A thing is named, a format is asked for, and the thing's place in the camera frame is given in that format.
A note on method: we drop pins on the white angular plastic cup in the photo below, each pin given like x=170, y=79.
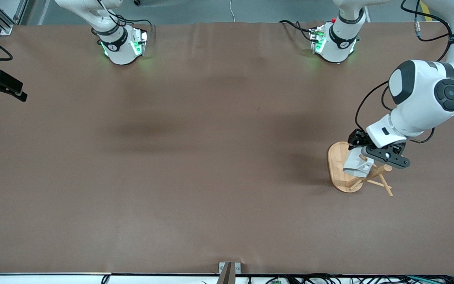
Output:
x=355, y=165

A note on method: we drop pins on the grey metal bracket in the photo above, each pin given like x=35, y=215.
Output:
x=227, y=272

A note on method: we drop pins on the wooden cup rack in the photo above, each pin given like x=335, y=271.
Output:
x=337, y=173

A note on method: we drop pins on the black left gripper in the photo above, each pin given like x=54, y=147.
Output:
x=358, y=138

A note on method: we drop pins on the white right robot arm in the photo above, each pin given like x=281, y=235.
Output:
x=120, y=53

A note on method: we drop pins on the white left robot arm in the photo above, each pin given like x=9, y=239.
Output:
x=420, y=98

